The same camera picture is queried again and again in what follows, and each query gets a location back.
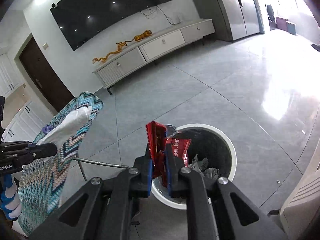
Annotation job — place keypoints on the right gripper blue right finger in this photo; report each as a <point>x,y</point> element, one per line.
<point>216,210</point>

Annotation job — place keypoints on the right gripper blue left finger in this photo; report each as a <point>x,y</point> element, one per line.
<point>101,209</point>

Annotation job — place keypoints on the white plastic bag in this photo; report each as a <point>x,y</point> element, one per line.
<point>75,120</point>

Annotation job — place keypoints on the red snack wrapper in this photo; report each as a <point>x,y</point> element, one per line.
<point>162,149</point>

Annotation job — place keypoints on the white rimmed trash bin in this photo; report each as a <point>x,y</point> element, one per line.
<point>206,142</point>

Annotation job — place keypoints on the blue white gloved left hand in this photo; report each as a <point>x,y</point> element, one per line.
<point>10,201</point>

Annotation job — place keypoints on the white shoe cabinet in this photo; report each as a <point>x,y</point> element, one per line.
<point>16,92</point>

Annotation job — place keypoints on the zigzag patterned table cloth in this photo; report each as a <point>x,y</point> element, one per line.
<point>42,181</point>

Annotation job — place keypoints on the dark brown entrance door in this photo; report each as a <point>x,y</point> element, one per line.
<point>44,77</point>

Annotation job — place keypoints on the beige sofa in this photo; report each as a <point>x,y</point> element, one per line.
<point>299,215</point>

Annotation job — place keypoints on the grey white TV cabinet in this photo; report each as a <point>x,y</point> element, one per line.
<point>137,55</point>

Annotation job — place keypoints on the golden dragon figurine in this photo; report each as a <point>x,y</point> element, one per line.
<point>120,46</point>

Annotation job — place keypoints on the golden tiger figurine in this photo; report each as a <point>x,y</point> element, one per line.
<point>142,36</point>

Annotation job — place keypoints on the white router on cabinet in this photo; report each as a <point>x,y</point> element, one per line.
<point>178,18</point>

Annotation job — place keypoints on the teal storage box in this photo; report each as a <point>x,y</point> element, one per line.
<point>291,27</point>

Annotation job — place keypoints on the purple storage box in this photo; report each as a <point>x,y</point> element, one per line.
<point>281,23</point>

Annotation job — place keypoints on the grey double door refrigerator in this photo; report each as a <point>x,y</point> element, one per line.
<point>232,19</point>

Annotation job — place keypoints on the washing machine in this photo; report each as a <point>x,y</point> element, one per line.
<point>271,16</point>

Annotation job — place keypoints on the metal table leg frame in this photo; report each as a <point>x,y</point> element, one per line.
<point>93,162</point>

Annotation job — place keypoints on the beige wall switch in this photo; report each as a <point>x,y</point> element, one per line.
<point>45,46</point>

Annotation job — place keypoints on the large black wall television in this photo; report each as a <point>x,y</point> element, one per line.
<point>81,20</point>

